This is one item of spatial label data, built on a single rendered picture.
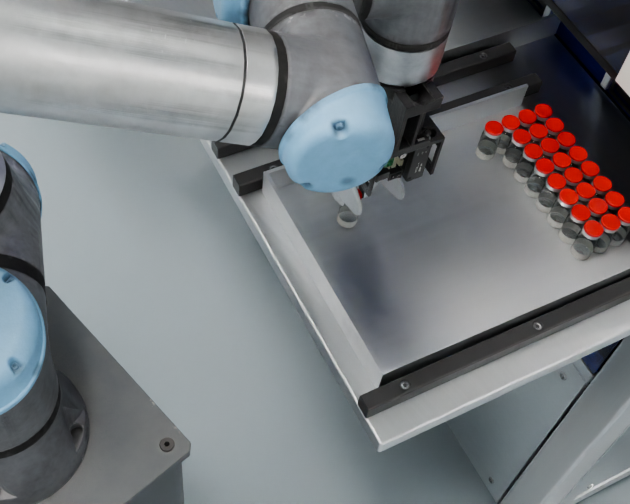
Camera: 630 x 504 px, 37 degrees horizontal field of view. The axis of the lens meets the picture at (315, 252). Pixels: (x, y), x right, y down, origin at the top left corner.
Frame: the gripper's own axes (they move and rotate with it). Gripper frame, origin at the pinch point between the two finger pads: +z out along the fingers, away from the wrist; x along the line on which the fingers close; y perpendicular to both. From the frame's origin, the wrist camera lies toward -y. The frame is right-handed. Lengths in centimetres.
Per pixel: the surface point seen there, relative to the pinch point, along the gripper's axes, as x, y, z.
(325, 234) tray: -2.8, 1.1, 5.5
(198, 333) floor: 0, -38, 94
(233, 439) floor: -3, -14, 94
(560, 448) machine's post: 32, 22, 52
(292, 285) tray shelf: -8.8, 5.3, 5.8
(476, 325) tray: 6.1, 17.2, 5.4
